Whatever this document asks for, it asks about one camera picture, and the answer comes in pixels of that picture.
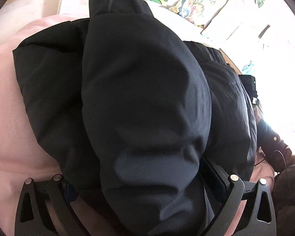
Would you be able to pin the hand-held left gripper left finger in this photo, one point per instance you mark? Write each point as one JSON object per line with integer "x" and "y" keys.
{"x": 71, "y": 193}

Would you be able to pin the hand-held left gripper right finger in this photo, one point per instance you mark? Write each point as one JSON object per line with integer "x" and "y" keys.
{"x": 215, "y": 177}

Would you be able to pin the dark navy jacket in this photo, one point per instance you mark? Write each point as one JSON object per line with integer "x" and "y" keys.
{"x": 142, "y": 103}

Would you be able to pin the person's right forearm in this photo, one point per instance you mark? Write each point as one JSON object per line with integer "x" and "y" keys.
{"x": 277, "y": 147}

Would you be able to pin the cartoon printed white cloth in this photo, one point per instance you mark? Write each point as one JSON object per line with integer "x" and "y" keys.
{"x": 231, "y": 22}

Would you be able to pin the person's brown clothing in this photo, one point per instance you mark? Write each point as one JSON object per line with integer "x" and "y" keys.
{"x": 290, "y": 196}

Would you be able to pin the pink blanket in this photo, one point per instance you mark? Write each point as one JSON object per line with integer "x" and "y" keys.
{"x": 5, "y": 127}

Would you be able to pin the white bed sheet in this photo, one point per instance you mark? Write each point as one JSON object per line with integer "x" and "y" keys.
{"x": 177, "y": 22}

